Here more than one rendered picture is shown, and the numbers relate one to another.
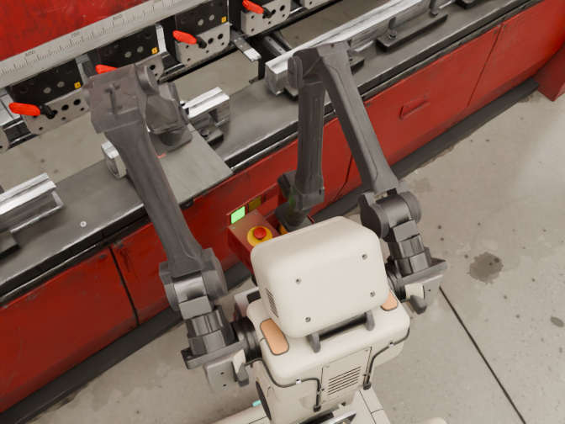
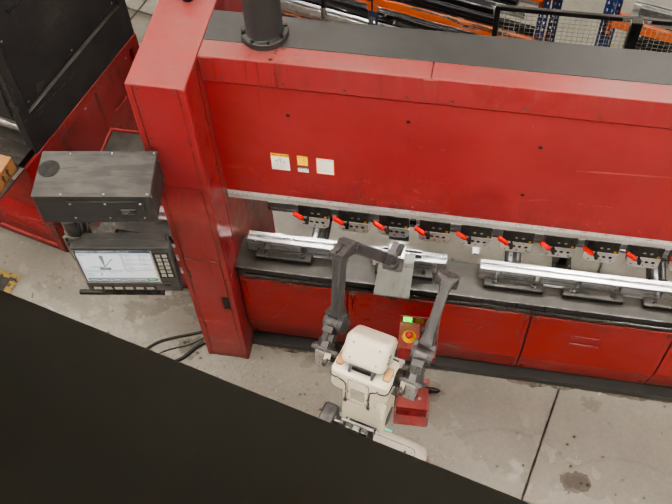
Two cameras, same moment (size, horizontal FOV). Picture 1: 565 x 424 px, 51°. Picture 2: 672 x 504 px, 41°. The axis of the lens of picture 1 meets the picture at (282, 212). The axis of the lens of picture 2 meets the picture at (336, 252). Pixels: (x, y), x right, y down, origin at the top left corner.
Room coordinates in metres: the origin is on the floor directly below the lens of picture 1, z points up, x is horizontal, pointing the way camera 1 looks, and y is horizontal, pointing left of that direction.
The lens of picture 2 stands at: (-0.72, -1.54, 4.89)
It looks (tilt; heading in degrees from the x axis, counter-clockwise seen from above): 56 degrees down; 54
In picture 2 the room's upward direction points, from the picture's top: 3 degrees counter-clockwise
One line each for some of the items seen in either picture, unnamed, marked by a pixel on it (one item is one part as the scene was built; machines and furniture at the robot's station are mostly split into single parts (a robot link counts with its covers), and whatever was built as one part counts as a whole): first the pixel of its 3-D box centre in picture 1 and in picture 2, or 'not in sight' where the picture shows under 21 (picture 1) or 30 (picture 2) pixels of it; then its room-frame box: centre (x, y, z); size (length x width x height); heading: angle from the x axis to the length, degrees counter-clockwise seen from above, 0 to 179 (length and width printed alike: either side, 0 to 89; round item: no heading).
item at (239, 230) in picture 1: (270, 231); (418, 338); (0.92, 0.03, 0.75); 0.20 x 0.16 x 0.18; 133
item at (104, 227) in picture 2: not in sight; (134, 242); (0.02, 1.18, 1.17); 0.40 x 0.24 x 0.07; 131
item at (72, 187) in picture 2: not in sight; (116, 231); (-0.07, 1.03, 1.53); 0.51 x 0.25 x 0.85; 140
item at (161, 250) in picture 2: not in sight; (129, 260); (-0.09, 0.94, 1.42); 0.45 x 0.12 x 0.36; 140
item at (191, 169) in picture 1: (177, 156); (394, 274); (0.98, 0.29, 1.00); 0.26 x 0.18 x 0.01; 41
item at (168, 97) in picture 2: not in sight; (219, 184); (0.57, 1.24, 1.15); 0.85 x 0.25 x 2.30; 41
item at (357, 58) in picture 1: (324, 75); (513, 285); (1.45, -0.10, 0.89); 0.30 x 0.05 x 0.03; 131
